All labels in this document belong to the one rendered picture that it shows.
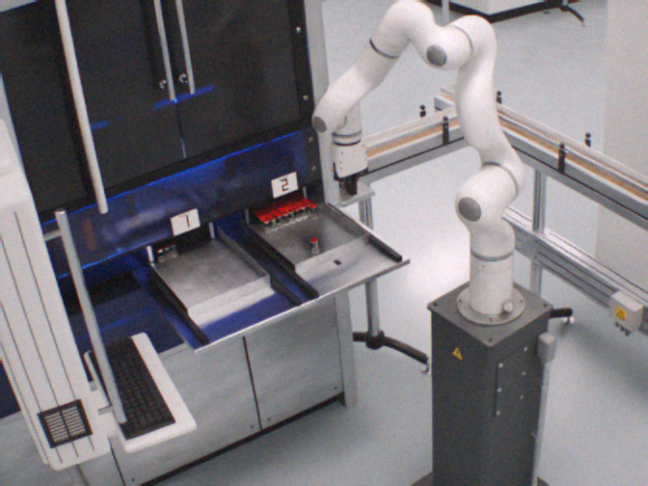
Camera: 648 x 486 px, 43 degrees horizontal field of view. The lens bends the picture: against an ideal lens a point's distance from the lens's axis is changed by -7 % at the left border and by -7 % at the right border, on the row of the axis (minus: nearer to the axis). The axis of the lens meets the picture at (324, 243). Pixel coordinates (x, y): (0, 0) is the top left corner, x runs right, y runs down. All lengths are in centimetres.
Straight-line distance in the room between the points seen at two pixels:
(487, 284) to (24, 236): 119
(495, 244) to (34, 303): 114
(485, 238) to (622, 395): 140
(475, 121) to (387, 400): 157
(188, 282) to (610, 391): 172
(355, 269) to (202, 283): 44
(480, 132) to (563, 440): 148
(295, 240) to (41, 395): 104
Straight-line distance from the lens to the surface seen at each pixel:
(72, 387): 206
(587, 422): 333
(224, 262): 266
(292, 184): 275
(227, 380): 300
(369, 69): 224
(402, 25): 213
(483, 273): 230
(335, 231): 274
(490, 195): 213
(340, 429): 331
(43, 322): 195
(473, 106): 211
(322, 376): 322
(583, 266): 317
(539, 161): 312
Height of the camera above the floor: 231
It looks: 32 degrees down
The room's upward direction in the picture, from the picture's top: 6 degrees counter-clockwise
